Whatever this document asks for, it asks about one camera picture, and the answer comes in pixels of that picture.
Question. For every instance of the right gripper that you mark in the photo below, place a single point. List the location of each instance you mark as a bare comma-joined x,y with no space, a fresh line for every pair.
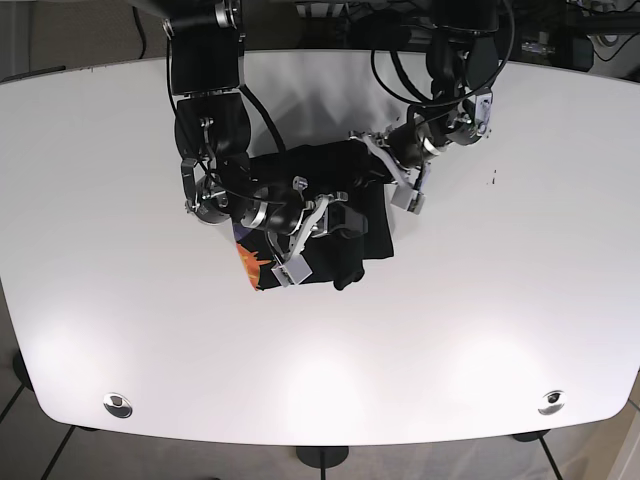
295,220

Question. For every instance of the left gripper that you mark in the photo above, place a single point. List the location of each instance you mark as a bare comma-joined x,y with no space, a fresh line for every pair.
406,156

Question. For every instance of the black printed T-shirt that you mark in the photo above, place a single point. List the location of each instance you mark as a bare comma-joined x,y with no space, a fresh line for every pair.
340,166

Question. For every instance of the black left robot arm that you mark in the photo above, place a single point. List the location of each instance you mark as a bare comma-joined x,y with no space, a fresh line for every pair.
463,63

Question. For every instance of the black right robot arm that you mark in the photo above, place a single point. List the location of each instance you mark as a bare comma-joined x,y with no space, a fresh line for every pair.
210,101

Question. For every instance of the front black table foot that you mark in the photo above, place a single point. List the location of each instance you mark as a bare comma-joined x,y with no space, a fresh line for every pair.
322,456

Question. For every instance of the right chrome table grommet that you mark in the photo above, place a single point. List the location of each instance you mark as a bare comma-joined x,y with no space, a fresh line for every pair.
552,402

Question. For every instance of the chrome table grommet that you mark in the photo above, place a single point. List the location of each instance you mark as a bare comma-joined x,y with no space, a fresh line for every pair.
552,402
117,405

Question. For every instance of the left chrome table grommet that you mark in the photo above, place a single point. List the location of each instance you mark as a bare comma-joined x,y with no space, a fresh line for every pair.
117,405

